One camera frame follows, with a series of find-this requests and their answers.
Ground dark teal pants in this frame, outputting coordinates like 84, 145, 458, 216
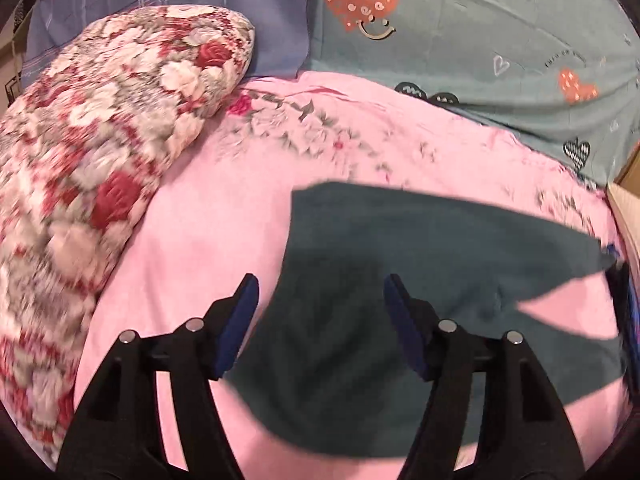
228, 182, 623, 457

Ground blue and red garment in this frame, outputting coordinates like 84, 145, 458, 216
605, 244, 639, 396

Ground pink floral bed sheet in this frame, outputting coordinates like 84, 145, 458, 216
71, 70, 632, 480

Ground cream white pillow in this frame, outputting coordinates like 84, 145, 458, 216
606, 183, 640, 262

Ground wooden headboard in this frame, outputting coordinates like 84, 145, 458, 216
615, 143, 640, 197

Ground red floral pillow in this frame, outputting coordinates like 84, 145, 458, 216
1, 4, 255, 466

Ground teal heart print quilt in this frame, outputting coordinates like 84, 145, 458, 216
307, 0, 639, 184

